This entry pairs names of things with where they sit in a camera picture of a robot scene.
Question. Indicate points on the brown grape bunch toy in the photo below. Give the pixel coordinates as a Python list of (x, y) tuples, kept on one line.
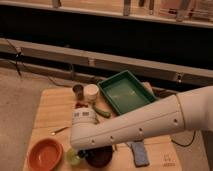
[(81, 105)]

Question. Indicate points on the green plastic tray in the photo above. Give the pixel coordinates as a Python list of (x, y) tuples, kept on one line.
[(124, 92)]

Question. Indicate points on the orange bowl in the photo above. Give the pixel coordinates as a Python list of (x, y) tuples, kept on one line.
[(45, 155)]

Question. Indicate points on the small green cup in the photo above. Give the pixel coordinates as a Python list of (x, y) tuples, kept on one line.
[(72, 157)]

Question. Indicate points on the green cucumber toy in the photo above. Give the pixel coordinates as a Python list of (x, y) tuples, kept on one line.
[(102, 113)]

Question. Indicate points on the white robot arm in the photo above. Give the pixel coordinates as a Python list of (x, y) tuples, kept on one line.
[(190, 110)]

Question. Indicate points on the white cup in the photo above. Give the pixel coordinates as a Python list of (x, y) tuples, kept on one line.
[(91, 91)]

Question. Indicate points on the blue sponge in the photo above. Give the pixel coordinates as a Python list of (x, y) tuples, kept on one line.
[(139, 154)]

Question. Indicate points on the dark purple bowl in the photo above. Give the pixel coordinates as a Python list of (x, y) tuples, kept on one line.
[(99, 157)]

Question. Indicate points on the metal spoon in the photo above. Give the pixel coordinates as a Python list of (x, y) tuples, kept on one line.
[(59, 130)]

